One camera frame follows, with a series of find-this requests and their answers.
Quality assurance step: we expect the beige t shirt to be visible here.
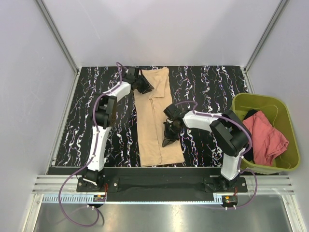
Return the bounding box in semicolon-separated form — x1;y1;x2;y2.
134;67;184;167

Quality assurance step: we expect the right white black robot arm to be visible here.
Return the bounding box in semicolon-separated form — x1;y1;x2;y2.
162;104;253;192

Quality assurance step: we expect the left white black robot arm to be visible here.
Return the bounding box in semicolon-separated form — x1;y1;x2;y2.
82;67;154;191

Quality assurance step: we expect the black t shirt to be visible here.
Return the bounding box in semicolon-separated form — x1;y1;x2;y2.
243;109;257;161

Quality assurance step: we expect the right small controller board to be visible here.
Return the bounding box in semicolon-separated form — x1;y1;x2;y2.
223;195;238;203

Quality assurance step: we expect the small controller board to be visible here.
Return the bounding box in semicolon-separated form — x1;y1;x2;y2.
223;195;238;203
93;195;106;202

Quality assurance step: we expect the left small controller board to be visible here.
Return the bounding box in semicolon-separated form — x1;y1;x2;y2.
93;195;106;202

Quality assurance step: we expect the pink t shirt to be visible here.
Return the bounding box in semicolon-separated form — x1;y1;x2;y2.
252;111;289;166

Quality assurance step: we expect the olive green plastic bin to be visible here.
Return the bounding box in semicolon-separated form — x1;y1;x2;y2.
230;93;301;174

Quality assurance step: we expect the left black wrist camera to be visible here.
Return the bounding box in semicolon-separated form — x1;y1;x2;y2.
125;66;140;82

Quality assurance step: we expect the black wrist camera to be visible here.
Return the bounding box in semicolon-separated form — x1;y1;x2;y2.
125;66;140;82
163;104;183;120

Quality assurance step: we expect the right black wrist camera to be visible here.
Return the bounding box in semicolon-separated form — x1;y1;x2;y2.
163;104;183;120

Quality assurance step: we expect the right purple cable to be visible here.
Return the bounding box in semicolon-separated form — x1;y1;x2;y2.
175;101;259;209

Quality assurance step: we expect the purple cable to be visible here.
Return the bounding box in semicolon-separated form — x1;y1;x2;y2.
59;61;131;228
175;101;259;209

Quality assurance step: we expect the aluminium frame rail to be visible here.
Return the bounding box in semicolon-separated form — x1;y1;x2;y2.
32;175;294;204

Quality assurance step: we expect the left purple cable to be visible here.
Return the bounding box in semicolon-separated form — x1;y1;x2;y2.
59;61;131;228

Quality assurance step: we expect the left aluminium corner post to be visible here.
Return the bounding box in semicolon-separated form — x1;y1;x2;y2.
35;0;79;74

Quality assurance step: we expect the aluminium corner post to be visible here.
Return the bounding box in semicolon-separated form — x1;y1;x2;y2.
35;0;79;74
244;0;290;73

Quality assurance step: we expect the right aluminium corner post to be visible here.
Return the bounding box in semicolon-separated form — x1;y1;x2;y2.
244;0;290;73

